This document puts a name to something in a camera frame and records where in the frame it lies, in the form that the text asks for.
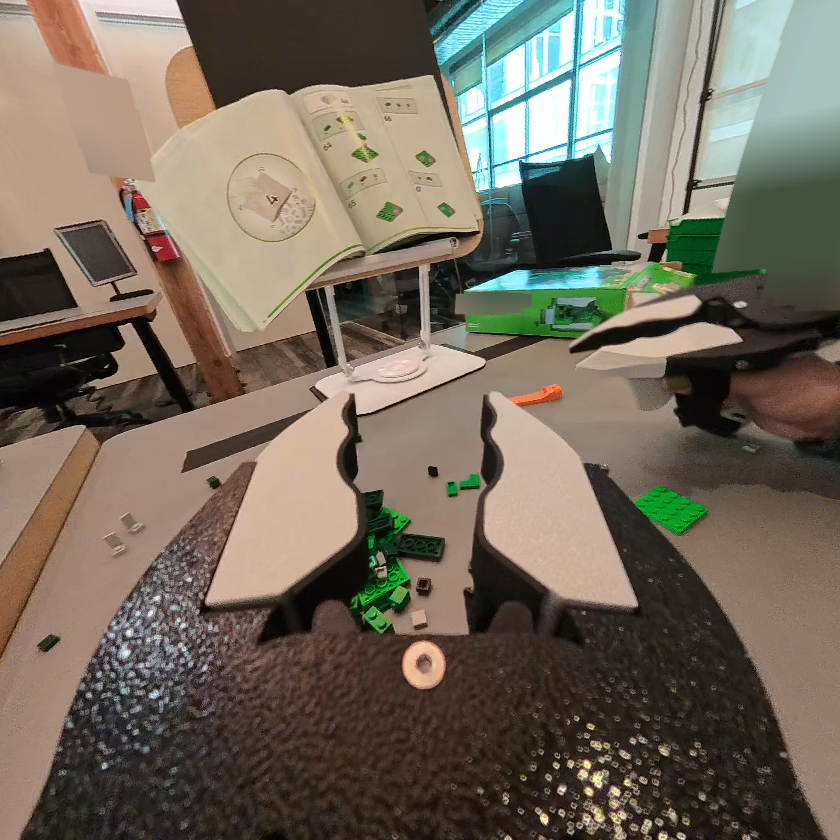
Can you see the red fire extinguisher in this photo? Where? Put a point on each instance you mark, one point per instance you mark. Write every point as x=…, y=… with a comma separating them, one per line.
x=157, y=236

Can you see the pile of lego bricks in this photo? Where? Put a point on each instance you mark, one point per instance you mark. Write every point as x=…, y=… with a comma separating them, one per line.
x=384, y=590

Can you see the green lego box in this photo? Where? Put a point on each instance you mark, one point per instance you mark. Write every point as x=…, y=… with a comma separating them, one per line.
x=525, y=279

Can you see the dark green lego plate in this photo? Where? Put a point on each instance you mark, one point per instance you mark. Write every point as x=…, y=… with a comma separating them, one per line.
x=420, y=548

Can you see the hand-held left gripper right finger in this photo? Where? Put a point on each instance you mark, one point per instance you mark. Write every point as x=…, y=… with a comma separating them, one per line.
x=551, y=525

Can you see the dark brown lego frame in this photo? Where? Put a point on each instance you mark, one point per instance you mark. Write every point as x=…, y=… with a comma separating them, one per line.
x=423, y=584

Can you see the black backdrop board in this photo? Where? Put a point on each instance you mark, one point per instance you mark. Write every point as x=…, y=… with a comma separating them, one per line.
x=295, y=39

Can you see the green corner lego piece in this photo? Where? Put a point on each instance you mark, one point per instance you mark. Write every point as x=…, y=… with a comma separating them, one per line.
x=470, y=483

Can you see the orange brick separator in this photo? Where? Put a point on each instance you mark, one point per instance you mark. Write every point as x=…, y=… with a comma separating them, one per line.
x=535, y=396

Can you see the small framed screen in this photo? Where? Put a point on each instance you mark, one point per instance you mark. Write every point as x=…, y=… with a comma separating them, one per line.
x=95, y=253

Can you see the light grey bracket piece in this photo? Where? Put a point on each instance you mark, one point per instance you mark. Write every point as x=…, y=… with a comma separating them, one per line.
x=115, y=544
x=131, y=523

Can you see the person's right hand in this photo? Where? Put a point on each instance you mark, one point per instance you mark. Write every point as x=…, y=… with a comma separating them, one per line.
x=794, y=400

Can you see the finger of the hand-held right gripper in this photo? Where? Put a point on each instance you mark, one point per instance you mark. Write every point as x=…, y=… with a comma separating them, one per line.
x=669, y=351
x=656, y=313

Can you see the wooden office desk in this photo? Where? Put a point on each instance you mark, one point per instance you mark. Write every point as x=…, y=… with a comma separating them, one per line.
x=79, y=315

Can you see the wooden post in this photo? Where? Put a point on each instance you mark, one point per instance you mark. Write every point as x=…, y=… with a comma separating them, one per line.
x=197, y=328

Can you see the black office chair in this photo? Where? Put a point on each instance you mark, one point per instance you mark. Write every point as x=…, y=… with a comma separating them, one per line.
x=52, y=367
x=564, y=210

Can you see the black light stand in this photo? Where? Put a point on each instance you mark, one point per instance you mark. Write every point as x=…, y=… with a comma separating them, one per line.
x=702, y=98

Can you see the green square lego plate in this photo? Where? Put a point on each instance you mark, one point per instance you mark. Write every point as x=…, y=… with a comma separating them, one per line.
x=669, y=510

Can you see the open instruction booklet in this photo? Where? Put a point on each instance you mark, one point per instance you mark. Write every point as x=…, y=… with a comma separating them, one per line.
x=216, y=249

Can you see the white book stand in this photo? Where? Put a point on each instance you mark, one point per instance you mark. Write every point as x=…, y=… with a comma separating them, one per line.
x=446, y=374

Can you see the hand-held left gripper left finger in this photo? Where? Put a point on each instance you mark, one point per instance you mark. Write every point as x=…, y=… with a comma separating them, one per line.
x=289, y=525

